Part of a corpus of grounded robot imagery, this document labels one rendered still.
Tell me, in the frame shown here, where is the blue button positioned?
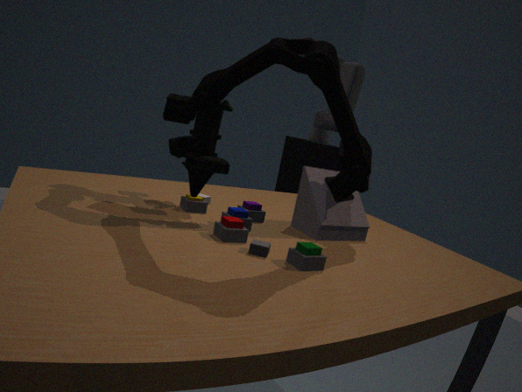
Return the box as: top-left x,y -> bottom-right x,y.
221,207 -> 253,232

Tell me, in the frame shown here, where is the green button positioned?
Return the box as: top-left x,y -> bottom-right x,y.
286,241 -> 327,271

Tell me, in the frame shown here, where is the red button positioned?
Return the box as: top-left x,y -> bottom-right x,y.
213,216 -> 249,243

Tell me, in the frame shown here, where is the yellow button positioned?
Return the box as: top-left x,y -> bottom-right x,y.
180,194 -> 208,214

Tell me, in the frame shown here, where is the purple button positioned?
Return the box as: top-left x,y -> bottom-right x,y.
237,201 -> 266,223

